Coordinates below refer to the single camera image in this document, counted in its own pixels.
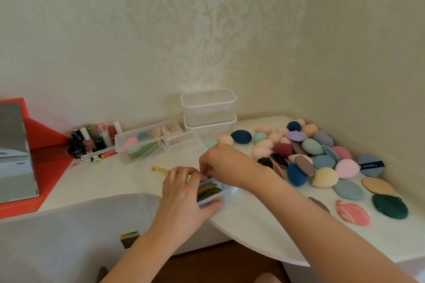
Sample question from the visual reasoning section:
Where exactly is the pile of colourful makeup sponges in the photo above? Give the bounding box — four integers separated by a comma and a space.
251, 118, 360, 189

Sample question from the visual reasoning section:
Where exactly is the group of nail polish bottles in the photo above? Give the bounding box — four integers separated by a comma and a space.
68, 120, 123, 161

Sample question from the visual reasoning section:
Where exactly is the tan oval makeup puff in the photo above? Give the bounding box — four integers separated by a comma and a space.
361, 176, 396, 197

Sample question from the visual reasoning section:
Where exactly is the person's right hand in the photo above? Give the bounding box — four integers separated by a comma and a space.
199, 143, 267, 191

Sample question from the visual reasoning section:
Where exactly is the empty clear plastic container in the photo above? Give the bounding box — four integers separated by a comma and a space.
164, 132, 208, 161

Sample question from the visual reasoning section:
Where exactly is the small clear plastic container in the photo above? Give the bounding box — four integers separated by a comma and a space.
195, 178, 238, 215

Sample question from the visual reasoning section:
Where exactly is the navy blue egg sponge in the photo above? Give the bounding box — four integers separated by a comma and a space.
230, 130, 253, 144

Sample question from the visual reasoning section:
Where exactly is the person's left hand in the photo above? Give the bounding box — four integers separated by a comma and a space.
149, 166, 224, 244

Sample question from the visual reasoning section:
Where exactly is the dark green thin puff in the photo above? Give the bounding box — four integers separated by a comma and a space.
197, 188, 222, 203

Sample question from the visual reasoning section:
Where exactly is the yellow and black label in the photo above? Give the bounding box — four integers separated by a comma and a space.
120, 231, 142, 250

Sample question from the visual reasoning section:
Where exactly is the person's left forearm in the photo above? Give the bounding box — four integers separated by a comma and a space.
100, 230, 186, 283

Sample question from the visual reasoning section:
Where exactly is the clear lidded storage container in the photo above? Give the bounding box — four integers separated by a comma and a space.
184, 114, 238, 141
181, 88, 238, 126

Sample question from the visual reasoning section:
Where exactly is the grey-blue teardrop makeup puff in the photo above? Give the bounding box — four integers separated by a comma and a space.
333, 179, 365, 201

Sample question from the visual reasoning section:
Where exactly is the long clear container with sponges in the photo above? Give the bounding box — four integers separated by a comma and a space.
114, 120, 183, 164

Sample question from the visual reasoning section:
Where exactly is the dark green round puff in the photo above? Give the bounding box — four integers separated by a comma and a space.
371, 193, 409, 220

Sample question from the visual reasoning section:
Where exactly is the silver mirror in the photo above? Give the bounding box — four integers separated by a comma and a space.
0, 102, 40, 204

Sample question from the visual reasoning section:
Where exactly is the person's right forearm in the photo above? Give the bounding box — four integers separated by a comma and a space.
244, 165, 419, 283

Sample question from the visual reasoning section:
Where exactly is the pink marbled makeup puff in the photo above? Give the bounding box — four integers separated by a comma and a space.
335, 199, 372, 226

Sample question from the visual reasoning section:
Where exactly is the blue round puff with ribbon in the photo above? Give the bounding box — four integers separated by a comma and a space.
357, 154, 386, 178

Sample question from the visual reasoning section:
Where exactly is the green puff in container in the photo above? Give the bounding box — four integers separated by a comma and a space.
127, 141, 159, 161

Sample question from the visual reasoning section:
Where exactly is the pink cosmetic pencil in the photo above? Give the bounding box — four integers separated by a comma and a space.
71, 147, 117, 168

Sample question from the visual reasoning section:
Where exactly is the white cabinet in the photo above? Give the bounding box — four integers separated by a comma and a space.
0, 193, 234, 283

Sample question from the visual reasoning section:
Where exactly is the person's leg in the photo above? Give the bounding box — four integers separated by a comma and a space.
255, 272, 283, 283

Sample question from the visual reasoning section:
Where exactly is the olive green makeup puff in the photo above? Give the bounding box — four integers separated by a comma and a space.
197, 183, 219, 198

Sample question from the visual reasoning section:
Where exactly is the red box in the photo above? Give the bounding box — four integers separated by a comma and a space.
0, 97, 74, 220

